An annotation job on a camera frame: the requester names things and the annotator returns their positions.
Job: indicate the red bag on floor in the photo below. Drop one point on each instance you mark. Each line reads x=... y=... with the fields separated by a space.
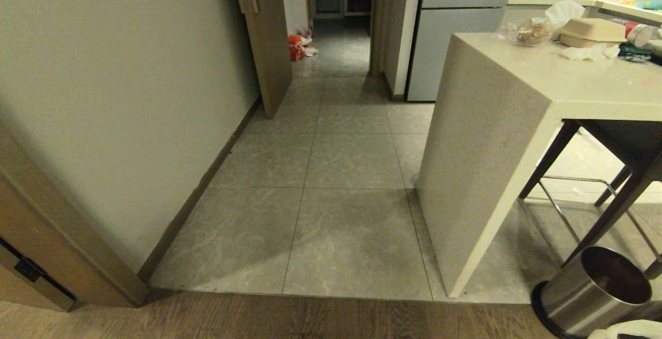
x=296 y=48

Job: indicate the clear plastic bag with bread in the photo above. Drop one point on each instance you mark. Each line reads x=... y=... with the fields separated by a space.
x=527 y=32

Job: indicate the round stainless steel trash bin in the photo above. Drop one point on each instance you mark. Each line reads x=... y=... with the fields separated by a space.
x=579 y=297

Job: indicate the open wooden door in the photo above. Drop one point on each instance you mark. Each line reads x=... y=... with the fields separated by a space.
x=269 y=44

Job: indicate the beige stone kitchen counter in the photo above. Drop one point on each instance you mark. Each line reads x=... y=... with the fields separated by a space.
x=496 y=121

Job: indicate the grey refrigerator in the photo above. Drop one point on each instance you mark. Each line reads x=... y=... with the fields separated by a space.
x=450 y=28

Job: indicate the crumpled white tissue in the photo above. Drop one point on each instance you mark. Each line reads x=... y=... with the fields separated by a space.
x=587 y=52

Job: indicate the beige takeout food box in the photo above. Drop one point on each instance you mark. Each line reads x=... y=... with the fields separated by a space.
x=592 y=32

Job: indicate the dark wooden bar stool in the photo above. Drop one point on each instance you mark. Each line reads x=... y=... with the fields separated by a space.
x=620 y=147

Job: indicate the dark green packet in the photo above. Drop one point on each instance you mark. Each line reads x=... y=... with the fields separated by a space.
x=633 y=52

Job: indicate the wooden door frame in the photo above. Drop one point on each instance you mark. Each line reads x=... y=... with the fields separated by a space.
x=46 y=235

